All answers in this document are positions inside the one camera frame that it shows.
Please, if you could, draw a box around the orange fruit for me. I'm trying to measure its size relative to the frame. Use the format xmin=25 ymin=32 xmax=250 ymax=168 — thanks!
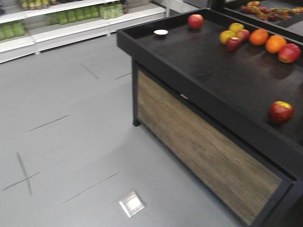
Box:
xmin=249 ymin=28 xmax=269 ymax=46
xmin=265 ymin=35 xmax=287 ymax=54

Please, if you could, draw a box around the red apple back right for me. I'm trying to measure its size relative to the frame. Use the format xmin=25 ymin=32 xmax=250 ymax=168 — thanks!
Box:
xmin=278 ymin=44 xmax=301 ymax=63

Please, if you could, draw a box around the white supermarket shelf unit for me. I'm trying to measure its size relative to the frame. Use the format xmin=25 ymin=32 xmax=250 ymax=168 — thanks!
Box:
xmin=0 ymin=0 xmax=167 ymax=63

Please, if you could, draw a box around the orange fruit right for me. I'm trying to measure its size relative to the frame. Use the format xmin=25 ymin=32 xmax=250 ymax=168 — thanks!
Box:
xmin=265 ymin=35 xmax=287 ymax=54

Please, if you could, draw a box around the red apple back middle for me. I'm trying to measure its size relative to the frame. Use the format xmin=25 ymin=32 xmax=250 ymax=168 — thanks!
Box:
xmin=187 ymin=14 xmax=204 ymax=29

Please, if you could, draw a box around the metal floor socket plate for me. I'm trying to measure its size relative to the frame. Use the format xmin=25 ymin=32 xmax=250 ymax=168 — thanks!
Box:
xmin=118 ymin=191 xmax=146 ymax=218

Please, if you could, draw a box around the black wooden fruit display stand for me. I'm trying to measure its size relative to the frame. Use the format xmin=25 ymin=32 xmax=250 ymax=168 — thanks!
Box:
xmin=117 ymin=0 xmax=303 ymax=227

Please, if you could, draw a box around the orange fruit left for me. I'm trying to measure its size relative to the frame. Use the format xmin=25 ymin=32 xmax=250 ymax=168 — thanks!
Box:
xmin=249 ymin=28 xmax=269 ymax=46

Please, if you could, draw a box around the yellow apple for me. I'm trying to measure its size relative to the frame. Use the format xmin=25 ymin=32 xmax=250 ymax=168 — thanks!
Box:
xmin=219 ymin=30 xmax=236 ymax=45

